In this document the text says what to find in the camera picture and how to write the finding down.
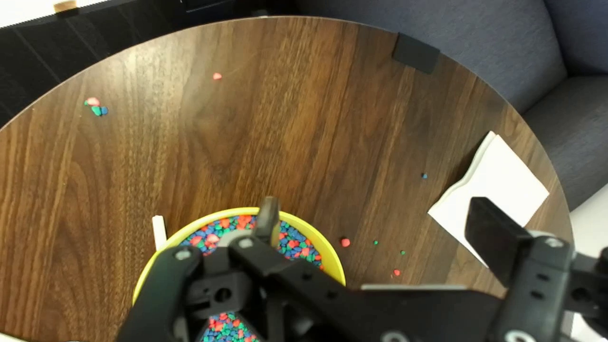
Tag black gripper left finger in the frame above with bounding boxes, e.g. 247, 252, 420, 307
114, 233, 358, 342

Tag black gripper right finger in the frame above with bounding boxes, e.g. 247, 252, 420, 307
464, 195, 608, 342

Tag colorful beads in bowl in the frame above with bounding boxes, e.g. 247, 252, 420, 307
179, 214, 323, 342

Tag yellow bowl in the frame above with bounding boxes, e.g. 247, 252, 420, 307
132, 205, 348, 307

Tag white paper napkin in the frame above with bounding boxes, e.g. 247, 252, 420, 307
428, 129, 551, 268

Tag metal ladle spoon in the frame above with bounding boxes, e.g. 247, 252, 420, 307
225, 193, 284, 250

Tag dark blue sofa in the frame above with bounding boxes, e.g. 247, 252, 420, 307
291, 0, 608, 211

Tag black table edge clamp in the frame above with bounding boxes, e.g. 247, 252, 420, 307
390, 32, 443, 76

